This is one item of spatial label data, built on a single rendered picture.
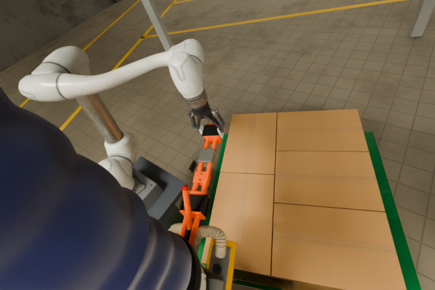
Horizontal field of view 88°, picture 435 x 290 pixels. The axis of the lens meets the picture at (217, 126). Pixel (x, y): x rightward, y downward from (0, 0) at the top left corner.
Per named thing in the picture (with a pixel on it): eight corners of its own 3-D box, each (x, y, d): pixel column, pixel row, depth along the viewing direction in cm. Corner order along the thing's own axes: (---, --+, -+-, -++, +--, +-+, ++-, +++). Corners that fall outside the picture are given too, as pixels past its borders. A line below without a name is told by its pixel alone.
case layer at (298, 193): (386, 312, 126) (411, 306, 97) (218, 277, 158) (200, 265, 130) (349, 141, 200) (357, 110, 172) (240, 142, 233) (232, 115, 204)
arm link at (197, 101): (200, 98, 83) (206, 109, 87) (206, 82, 89) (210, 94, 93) (179, 100, 86) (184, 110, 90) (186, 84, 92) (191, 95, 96)
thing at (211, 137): (221, 143, 104) (219, 136, 101) (206, 143, 107) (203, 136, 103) (224, 129, 110) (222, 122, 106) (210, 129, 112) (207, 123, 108)
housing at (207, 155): (215, 167, 97) (211, 162, 94) (200, 167, 99) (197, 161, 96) (217, 154, 101) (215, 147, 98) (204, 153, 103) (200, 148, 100)
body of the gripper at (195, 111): (186, 109, 91) (193, 123, 97) (205, 107, 88) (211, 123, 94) (191, 96, 95) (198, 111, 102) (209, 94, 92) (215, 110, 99)
